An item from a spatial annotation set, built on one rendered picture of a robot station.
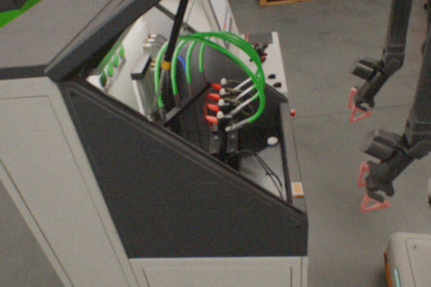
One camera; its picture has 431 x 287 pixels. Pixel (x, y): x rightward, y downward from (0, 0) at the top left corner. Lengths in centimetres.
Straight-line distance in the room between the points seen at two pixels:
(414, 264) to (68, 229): 144
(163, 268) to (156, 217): 25
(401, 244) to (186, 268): 108
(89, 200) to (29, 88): 37
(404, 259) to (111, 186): 137
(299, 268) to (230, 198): 38
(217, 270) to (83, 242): 44
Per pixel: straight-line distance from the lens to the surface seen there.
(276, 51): 203
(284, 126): 149
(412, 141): 100
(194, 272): 134
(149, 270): 136
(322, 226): 238
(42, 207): 125
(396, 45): 135
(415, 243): 204
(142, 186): 106
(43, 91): 96
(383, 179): 108
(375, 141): 101
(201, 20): 153
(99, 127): 96
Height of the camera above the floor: 181
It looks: 34 degrees down
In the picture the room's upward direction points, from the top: 8 degrees counter-clockwise
